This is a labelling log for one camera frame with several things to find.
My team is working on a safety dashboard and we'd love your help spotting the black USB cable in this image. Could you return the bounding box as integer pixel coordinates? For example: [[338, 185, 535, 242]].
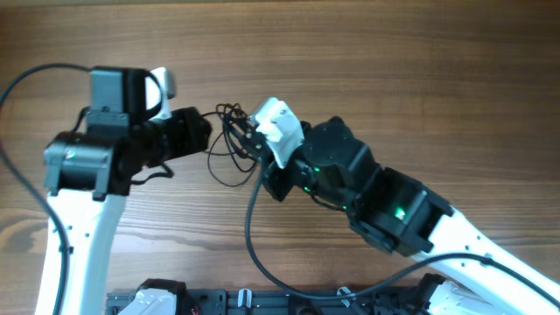
[[201, 102, 263, 188]]

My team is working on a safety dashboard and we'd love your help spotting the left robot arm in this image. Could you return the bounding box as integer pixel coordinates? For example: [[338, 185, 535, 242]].
[[35, 66, 212, 314]]

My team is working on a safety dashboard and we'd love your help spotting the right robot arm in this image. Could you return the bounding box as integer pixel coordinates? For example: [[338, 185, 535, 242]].
[[230, 116, 559, 314]]

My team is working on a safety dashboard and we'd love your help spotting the left grey rail clip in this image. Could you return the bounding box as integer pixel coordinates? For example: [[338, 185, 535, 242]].
[[237, 288, 253, 309]]

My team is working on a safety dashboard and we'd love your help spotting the grey rail clip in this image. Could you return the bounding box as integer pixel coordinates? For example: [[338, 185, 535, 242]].
[[237, 288, 253, 309], [336, 286, 357, 308]]

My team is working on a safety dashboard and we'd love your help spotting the right grey rail clip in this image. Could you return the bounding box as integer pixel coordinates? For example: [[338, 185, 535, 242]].
[[336, 286, 357, 308]]

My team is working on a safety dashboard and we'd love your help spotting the left camera black cable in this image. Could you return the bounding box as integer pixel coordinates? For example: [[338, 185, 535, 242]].
[[0, 63, 93, 315]]

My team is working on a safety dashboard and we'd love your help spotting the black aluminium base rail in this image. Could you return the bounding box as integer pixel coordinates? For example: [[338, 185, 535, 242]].
[[106, 286, 438, 315]]

